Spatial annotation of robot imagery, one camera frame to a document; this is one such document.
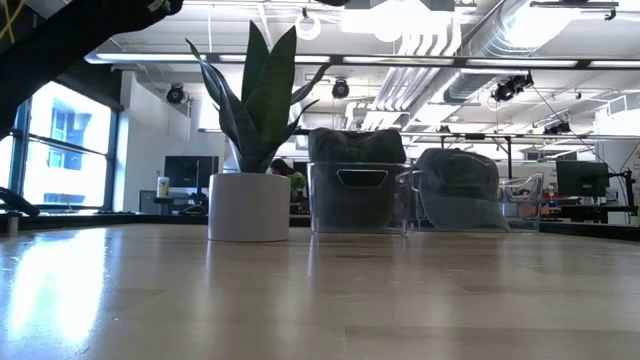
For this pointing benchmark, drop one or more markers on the light blue-grey baseball cap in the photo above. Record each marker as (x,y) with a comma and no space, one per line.
(455,180)

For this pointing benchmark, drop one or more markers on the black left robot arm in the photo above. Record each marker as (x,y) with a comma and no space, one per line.
(75,45)

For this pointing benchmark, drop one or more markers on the person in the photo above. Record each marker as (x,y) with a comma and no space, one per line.
(281,167)

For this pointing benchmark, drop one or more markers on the clear plastic bin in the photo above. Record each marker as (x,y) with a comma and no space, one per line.
(525,200)
(360,166)

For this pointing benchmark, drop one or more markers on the snake plant in white pot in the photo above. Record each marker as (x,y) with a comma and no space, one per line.
(248,210)

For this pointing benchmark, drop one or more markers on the black round ceiling speaker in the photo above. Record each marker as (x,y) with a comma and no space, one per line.
(175,94)
(340,89)

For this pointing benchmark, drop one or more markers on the black monitor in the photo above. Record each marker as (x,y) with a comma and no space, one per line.
(192,171)
(582,177)

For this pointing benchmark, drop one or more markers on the white ceiling pipe bundle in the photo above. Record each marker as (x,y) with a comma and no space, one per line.
(415,65)

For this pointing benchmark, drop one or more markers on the long linear ceiling light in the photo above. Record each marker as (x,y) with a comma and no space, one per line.
(150,57)

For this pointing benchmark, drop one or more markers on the black ceiling spotlight cluster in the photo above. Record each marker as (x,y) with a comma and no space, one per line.
(512,86)
(556,129)

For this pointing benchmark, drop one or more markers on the silver ventilation duct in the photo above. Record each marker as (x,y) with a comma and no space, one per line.
(500,40)

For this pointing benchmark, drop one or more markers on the black frame bracket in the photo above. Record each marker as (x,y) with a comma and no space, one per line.
(17,202)

